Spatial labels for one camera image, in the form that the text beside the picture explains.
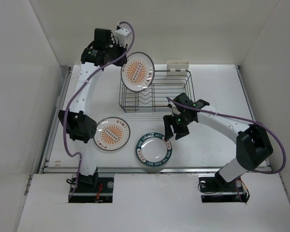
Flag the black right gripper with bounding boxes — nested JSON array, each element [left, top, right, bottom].
[[163, 113, 193, 141]]

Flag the red text plate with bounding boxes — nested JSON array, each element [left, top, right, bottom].
[[120, 52, 155, 92]]

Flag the grey wire dish rack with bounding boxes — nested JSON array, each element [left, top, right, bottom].
[[119, 70, 195, 113]]

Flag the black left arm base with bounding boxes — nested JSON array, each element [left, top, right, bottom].
[[66, 177, 114, 203]]

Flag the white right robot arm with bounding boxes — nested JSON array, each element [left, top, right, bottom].
[[163, 93, 273, 192]]

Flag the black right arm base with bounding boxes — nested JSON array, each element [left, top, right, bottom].
[[198, 174, 250, 203]]

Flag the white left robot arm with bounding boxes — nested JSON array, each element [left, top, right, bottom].
[[58, 26, 135, 192]]

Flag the white cutlery holder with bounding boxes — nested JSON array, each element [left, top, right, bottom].
[[167, 60, 189, 73]]

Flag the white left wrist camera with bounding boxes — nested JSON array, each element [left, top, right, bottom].
[[114, 28, 132, 47]]

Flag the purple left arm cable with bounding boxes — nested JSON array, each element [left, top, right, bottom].
[[63, 21, 135, 200]]

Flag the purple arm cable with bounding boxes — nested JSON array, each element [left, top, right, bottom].
[[166, 96, 287, 203], [63, 21, 135, 200]]

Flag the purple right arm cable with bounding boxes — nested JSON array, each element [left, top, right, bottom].
[[166, 96, 287, 203]]

